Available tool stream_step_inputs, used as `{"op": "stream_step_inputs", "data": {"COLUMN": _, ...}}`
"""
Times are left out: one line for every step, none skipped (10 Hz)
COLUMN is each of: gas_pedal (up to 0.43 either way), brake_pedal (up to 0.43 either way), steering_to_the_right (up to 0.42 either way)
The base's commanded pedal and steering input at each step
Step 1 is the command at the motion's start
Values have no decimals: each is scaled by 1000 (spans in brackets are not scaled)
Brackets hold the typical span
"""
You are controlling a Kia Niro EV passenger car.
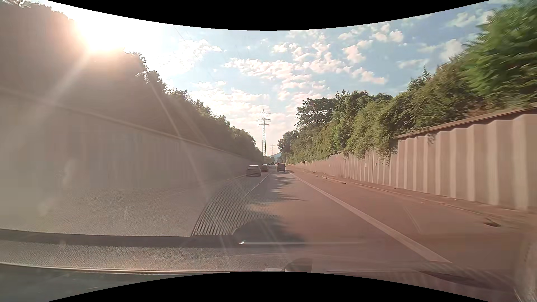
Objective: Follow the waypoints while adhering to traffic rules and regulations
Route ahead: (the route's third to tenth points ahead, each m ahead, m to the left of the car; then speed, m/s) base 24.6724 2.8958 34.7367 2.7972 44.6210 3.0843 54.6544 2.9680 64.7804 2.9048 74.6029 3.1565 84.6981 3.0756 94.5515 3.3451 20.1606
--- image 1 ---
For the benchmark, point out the steel lattice pylon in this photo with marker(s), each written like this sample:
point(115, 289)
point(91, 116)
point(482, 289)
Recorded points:
point(263, 132)

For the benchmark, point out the road markings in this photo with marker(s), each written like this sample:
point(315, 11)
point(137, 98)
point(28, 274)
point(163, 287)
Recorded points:
point(379, 226)

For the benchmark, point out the row of trees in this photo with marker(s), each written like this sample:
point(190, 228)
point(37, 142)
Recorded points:
point(419, 100)
point(126, 92)

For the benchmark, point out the car's own bonnet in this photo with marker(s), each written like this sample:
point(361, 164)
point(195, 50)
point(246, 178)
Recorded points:
point(176, 272)

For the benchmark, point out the grey car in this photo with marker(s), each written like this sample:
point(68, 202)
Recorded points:
point(253, 170)

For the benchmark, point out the grey asphalt road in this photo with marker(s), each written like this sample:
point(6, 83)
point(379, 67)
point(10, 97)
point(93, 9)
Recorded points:
point(319, 209)

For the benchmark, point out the ribbed concrete retaining wall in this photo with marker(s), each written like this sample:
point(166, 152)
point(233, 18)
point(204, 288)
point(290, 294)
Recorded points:
point(105, 176)
point(461, 167)

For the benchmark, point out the small distant pylon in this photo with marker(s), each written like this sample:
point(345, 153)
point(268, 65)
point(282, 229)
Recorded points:
point(272, 149)

